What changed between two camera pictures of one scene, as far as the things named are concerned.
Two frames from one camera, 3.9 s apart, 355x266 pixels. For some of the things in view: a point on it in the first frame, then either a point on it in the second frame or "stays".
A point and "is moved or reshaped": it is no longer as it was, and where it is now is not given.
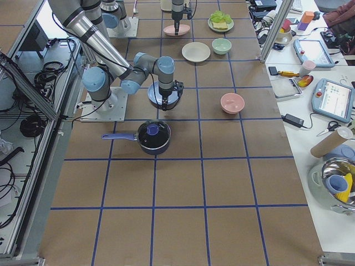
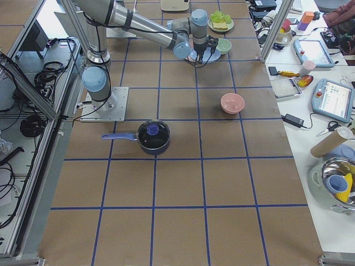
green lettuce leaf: [219, 16] stays
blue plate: [156, 97] → [209, 55]
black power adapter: [293, 120] stays
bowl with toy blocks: [285, 34] stays
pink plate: [170, 30] is moved or reshaped
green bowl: [221, 46] stays
